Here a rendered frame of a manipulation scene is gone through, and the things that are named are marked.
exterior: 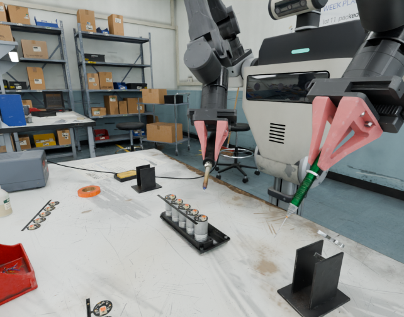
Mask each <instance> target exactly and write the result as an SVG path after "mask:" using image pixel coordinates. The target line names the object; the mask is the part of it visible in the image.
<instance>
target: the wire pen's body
mask: <svg viewBox="0 0 404 317"><path fill-rule="evenodd" d="M322 148H323V147H322ZM321 151H322V150H321ZM321 151H320V153H319V154H318V156H317V157H316V159H315V161H314V163H313V164H312V166H311V167H310V169H309V170H306V171H305V172H306V176H305V178H304V179H303V181H302V183H301V184H300V186H299V188H298V190H297V191H296V193H295V195H294V196H293V198H292V199H291V201H290V203H291V204H294V205H295V206H297V207H298V208H299V206H300V204H301V202H302V201H303V199H304V197H305V196H306V194H307V192H308V190H309V189H310V187H311V185H312V184H313V182H314V181H315V179H316V178H317V179H318V178H319V177H320V176H319V172H320V171H321V168H319V167H318V165H317V163H318V160H319V158H320V154H321Z"/></svg>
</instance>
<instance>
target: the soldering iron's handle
mask: <svg viewBox="0 0 404 317"><path fill-rule="evenodd" d="M215 141H216V132H215V131H212V132H211V133H210V137H209V139H208V143H207V146H206V153H205V159H204V160H203V165H204V166H205V163H206V162H208V161H209V162H211V163H212V167H214V166H215Z"/></svg>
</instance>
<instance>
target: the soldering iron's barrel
mask: <svg viewBox="0 0 404 317"><path fill-rule="evenodd" d="M211 168H212V163H211V162H209V161H208V162H206V163H205V169H206V171H205V178H204V181H203V188H204V187H205V188H207V185H208V178H209V173H210V170H211Z"/></svg>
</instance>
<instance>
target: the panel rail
mask: <svg viewBox="0 0 404 317"><path fill-rule="evenodd" d="M157 196H158V197H160V198H161V199H162V200H164V201H165V202H166V203H167V204H169V205H170V206H172V207H173V208H174V209H175V210H177V211H178V212H180V213H181V214H182V215H183V216H185V217H186V218H187V219H189V220H190V221H192V222H193V223H194V224H196V225H197V224H198V223H197V222H196V220H193V219H192V218H190V217H189V216H188V215H187V214H185V213H183V212H182V211H181V210H180V209H179V208H176V207H175V206H174V205H173V204H172V203H170V202H169V201H167V200H166V199H165V198H163V197H162V196H160V195H159V194H158V195H157Z"/></svg>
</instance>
